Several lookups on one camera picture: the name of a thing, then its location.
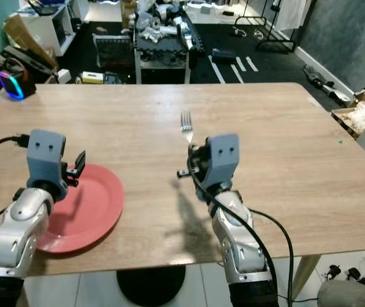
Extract black round table pedestal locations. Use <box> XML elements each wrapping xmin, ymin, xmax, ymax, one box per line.
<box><xmin>116</xmin><ymin>265</ymin><xmax>187</xmax><ymax>307</ymax></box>

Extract yellow and white device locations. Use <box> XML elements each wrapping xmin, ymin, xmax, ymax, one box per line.
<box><xmin>81</xmin><ymin>72</ymin><xmax>106</xmax><ymax>84</ymax></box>

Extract black floor mat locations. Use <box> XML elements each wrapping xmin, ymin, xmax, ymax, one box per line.
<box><xmin>61</xmin><ymin>22</ymin><xmax>343</xmax><ymax>85</ymax></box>

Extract grey metal work table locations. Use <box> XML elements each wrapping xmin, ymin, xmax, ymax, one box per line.
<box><xmin>134</xmin><ymin>29</ymin><xmax>192</xmax><ymax>85</ymax></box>

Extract black power plug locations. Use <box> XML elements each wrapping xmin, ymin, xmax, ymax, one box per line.
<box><xmin>325</xmin><ymin>265</ymin><xmax>341</xmax><ymax>282</ymax></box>

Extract light wooden table leg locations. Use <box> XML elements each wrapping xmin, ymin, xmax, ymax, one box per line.
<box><xmin>293</xmin><ymin>256</ymin><xmax>325</xmax><ymax>301</ymax></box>

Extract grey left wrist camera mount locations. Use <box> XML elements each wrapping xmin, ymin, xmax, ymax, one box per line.
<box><xmin>27</xmin><ymin>129</ymin><xmax>66</xmax><ymax>196</ymax></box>

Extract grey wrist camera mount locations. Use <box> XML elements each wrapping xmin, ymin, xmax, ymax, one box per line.
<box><xmin>206</xmin><ymin>134</ymin><xmax>240</xmax><ymax>191</ymax></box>
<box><xmin>27</xmin><ymin>129</ymin><xmax>66</xmax><ymax>196</ymax></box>

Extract grey black machine part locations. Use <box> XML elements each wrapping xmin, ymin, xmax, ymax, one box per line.
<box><xmin>302</xmin><ymin>64</ymin><xmax>355</xmax><ymax>106</ymax></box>

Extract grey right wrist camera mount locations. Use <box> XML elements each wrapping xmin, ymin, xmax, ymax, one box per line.
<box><xmin>206</xmin><ymin>134</ymin><xmax>240</xmax><ymax>191</ymax></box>

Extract cardboard box with white filling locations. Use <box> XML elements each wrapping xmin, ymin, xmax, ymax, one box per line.
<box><xmin>330</xmin><ymin>102</ymin><xmax>365</xmax><ymax>139</ymax></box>

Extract white hanging cloth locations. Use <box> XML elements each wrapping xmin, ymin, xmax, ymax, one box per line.
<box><xmin>278</xmin><ymin>0</ymin><xmax>314</xmax><ymax>31</ymax></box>

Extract red round plate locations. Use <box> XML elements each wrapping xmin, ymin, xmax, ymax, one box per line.
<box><xmin>35</xmin><ymin>163</ymin><xmax>124</xmax><ymax>254</ymax></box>

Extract small white box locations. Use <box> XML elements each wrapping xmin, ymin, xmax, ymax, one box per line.
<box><xmin>58</xmin><ymin>69</ymin><xmax>73</xmax><ymax>84</ymax></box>

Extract grey-beige cloth sack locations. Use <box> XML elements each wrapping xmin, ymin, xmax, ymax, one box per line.
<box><xmin>316</xmin><ymin>279</ymin><xmax>365</xmax><ymax>307</ymax></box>

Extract black plastic crate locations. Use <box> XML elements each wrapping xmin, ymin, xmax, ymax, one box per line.
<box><xmin>93</xmin><ymin>33</ymin><xmax>135</xmax><ymax>68</ymax></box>

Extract flat black case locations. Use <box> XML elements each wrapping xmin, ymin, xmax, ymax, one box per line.
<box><xmin>211</xmin><ymin>48</ymin><xmax>239</xmax><ymax>63</ymax></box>

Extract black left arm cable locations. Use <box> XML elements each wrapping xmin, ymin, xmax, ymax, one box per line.
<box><xmin>0</xmin><ymin>133</ymin><xmax>31</xmax><ymax>168</ymax></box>

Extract white shelf cabinet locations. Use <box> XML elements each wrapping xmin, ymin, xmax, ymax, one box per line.
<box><xmin>29</xmin><ymin>0</ymin><xmax>90</xmax><ymax>57</ymax></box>

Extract black clothes rack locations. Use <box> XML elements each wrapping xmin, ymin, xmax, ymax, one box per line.
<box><xmin>233</xmin><ymin>0</ymin><xmax>298</xmax><ymax>53</ymax></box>

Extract white black robot parts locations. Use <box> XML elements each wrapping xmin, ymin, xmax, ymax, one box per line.
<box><xmin>136</xmin><ymin>0</ymin><xmax>208</xmax><ymax>52</ymax></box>

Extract silver metal fork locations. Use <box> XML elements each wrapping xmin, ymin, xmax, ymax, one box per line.
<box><xmin>180</xmin><ymin>110</ymin><xmax>196</xmax><ymax>146</ymax></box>

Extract brown cardboard sheet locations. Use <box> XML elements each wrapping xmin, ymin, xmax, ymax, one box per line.
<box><xmin>2</xmin><ymin>14</ymin><xmax>58</xmax><ymax>70</ymax></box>

